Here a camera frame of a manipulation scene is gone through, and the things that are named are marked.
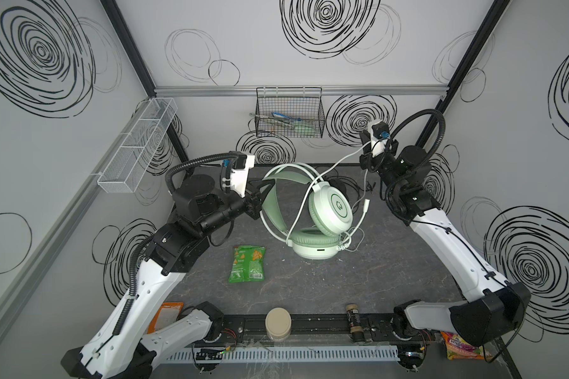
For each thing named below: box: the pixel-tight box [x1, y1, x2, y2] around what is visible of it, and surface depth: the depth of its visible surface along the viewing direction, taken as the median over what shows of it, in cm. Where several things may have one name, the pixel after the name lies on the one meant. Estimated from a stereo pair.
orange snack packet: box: [146, 302, 184, 334], surface depth 77 cm
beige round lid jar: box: [264, 307, 292, 342], surface depth 71 cm
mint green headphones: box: [260, 162, 370, 260], surface depth 47 cm
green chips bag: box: [228, 245, 267, 284], surface depth 86 cm
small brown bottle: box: [346, 303, 366, 343], surface depth 74 cm
